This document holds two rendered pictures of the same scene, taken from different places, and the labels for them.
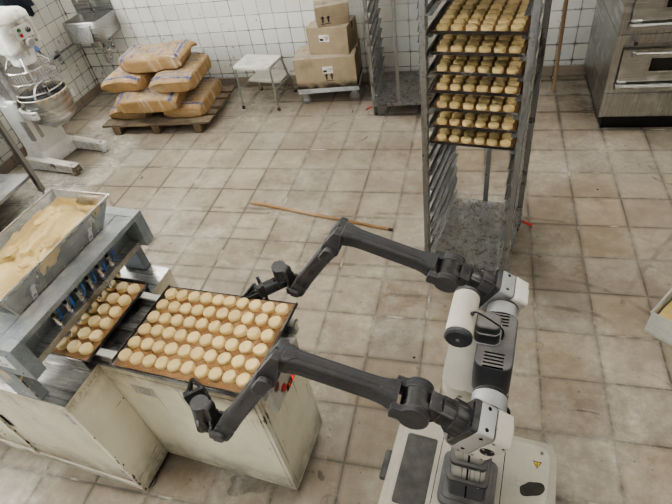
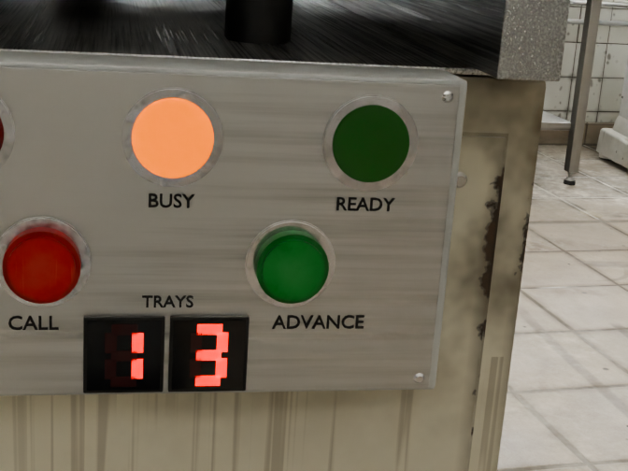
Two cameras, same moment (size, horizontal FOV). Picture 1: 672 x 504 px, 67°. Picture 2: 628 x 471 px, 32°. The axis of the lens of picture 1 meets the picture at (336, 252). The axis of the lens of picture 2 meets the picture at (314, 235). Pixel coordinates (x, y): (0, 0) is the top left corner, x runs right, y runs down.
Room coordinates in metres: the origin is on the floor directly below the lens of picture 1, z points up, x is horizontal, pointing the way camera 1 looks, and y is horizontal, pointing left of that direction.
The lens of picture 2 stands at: (0.89, -0.11, 0.90)
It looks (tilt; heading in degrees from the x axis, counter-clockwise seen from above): 16 degrees down; 53
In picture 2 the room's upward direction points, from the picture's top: 4 degrees clockwise
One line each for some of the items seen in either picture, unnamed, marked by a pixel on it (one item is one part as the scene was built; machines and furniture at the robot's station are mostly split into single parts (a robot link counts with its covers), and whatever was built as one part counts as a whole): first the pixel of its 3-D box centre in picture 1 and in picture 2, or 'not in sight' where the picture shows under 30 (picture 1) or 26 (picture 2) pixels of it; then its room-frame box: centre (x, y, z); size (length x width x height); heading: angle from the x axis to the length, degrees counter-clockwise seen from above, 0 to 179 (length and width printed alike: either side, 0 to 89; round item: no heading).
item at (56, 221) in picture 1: (35, 246); not in sight; (1.48, 1.06, 1.28); 0.54 x 0.27 x 0.06; 154
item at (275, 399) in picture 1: (283, 373); (167, 229); (1.10, 0.28, 0.77); 0.24 x 0.04 x 0.14; 154
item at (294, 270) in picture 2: not in sight; (291, 264); (1.14, 0.24, 0.76); 0.03 x 0.02 x 0.03; 154
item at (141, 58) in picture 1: (157, 56); not in sight; (5.16, 1.37, 0.62); 0.72 x 0.42 x 0.17; 76
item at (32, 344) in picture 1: (71, 296); not in sight; (1.48, 1.06, 1.01); 0.72 x 0.33 x 0.34; 154
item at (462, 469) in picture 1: (468, 472); not in sight; (0.79, -0.34, 0.36); 0.13 x 0.13 x 0.40; 63
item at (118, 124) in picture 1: (172, 109); not in sight; (5.16, 1.42, 0.06); 1.20 x 0.80 x 0.11; 72
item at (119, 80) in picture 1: (136, 72); not in sight; (5.26, 1.66, 0.47); 0.72 x 0.42 x 0.17; 160
